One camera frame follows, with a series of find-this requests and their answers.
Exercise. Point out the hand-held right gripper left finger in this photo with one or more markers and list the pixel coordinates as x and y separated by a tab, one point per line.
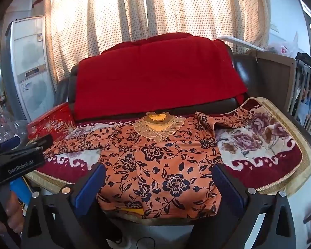
88	186

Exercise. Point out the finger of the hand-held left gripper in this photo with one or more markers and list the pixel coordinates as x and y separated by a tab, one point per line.
40	142

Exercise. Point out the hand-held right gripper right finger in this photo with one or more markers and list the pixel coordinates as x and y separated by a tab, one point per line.
228	186

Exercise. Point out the orange floral shirt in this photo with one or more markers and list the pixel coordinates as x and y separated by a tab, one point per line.
155	166

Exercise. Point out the dark clothes pile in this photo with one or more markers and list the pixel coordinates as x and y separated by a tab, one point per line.
308	62

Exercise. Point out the person's left hand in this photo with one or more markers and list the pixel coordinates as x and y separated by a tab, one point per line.
14	212

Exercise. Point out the red printed box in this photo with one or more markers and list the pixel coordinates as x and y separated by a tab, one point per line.
51	124

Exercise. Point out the blue flat item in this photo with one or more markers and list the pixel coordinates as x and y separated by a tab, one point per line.
20	189

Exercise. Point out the clear plastic bag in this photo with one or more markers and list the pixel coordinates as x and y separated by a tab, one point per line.
2	127

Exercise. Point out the floral plush blanket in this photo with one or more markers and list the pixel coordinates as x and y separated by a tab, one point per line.
261	145

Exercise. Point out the white standing air conditioner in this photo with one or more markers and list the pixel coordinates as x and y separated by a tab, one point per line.
33	70

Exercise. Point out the wooden crib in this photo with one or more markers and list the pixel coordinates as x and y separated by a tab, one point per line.
272	83

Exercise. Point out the dark brown sofa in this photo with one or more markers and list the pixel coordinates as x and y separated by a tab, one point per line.
242	70

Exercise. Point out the red blanket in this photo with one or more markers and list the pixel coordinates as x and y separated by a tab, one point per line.
155	77

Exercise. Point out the white board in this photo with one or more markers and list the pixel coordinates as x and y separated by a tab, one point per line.
238	41

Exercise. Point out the white plastic bag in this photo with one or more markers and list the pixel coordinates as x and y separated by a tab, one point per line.
285	49

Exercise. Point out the dotted cream curtain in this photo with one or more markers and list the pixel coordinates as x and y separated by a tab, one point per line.
145	10

